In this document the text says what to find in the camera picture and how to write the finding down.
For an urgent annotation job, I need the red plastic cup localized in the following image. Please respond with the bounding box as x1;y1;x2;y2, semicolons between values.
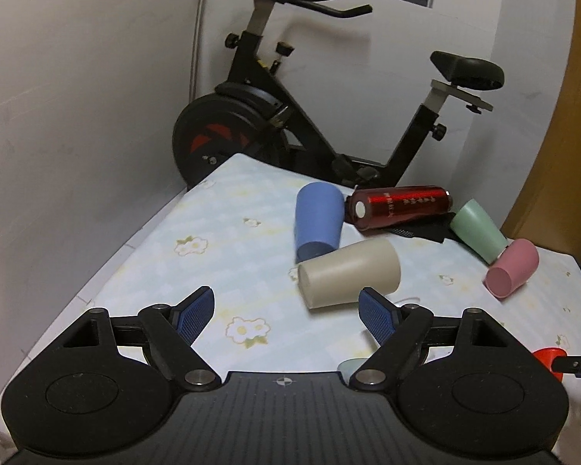
533;348;567;382

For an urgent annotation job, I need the pale blue cup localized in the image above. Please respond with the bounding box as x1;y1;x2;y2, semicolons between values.
338;358;366;381

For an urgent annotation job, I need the beige plastic cup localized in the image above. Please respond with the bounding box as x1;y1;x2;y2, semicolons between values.
297;237;402;310

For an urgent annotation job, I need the green plastic cup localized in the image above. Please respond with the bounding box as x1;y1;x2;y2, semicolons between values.
450;200;509;265

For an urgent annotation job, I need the pink plastic cup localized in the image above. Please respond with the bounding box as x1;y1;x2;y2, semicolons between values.
484;238;540;299

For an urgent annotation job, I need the blue plastic cup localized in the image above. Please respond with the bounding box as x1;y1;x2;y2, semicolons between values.
294;182;345;264

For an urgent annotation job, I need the red metal bottle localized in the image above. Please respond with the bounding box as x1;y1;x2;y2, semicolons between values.
344;186;452;231

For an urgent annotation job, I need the wooden panel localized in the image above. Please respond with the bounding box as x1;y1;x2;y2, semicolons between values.
504;0;581;264

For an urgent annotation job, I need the black exercise bike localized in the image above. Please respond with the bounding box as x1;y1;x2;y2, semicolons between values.
172;0;505;188

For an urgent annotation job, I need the metal pipe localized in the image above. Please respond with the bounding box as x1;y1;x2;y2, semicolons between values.
189;0;206;102

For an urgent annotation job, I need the black strap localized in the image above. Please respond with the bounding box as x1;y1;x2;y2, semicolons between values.
386;212;462;245

